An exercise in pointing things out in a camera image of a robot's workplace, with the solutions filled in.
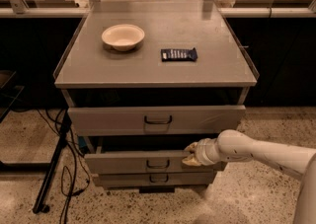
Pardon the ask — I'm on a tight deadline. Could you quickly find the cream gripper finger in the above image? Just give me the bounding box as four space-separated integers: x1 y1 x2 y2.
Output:
182 155 200 167
185 142 198 153

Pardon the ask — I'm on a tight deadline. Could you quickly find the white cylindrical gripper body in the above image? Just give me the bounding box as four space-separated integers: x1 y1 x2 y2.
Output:
195 138 220 166

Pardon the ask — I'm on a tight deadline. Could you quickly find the grey drawer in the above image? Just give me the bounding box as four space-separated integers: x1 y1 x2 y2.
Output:
85 134 226 175
93 172 215 189
68 106 246 136

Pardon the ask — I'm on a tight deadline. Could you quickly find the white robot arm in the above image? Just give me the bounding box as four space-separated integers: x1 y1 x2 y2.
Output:
182 129 316 224

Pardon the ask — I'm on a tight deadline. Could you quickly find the grey top drawer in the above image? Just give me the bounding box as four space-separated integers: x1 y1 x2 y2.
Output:
68 106 246 136

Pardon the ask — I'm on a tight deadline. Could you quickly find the grey bottom drawer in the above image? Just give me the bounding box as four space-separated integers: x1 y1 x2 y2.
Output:
93 172 215 189

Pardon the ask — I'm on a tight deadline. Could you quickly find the grey drawer cabinet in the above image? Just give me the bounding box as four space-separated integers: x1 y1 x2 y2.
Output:
55 0 259 191

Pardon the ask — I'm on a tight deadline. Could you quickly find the dark blue snack bar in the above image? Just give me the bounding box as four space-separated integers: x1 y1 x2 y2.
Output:
160 48 198 61

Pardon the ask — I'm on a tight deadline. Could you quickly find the white paper bowl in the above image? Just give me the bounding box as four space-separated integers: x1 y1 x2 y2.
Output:
101 24 145 51

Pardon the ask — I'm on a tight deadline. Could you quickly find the black stand leg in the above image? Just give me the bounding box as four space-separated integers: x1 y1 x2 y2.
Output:
32 113 71 214

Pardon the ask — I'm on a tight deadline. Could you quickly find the black floor cable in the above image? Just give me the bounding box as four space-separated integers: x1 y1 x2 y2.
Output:
36 108 92 224

